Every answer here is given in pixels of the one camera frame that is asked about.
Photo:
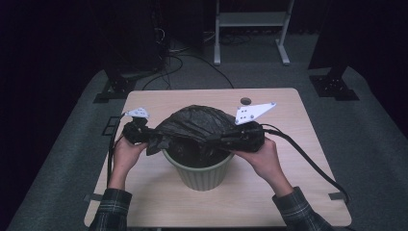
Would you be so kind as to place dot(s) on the grey tape piece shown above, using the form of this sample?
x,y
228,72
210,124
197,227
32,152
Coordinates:
x,y
336,196
93,197

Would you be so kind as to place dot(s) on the white metal stand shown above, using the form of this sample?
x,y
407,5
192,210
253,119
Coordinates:
x,y
251,19

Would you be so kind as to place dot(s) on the green plastic trash bin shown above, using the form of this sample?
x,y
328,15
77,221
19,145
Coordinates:
x,y
202,178

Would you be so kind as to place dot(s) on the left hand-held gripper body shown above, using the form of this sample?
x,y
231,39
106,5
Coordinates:
x,y
136,133

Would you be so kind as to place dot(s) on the person's right hand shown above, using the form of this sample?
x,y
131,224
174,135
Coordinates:
x,y
264,163

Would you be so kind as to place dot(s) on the black stand base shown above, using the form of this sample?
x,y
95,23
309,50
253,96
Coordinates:
x,y
333,86
117,88

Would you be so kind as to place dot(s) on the person's left hand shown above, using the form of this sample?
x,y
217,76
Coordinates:
x,y
125,157

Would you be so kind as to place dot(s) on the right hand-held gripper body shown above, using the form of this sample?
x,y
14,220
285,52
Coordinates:
x,y
253,138

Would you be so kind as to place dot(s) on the black plastic garbage bag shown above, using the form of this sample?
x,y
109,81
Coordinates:
x,y
195,123

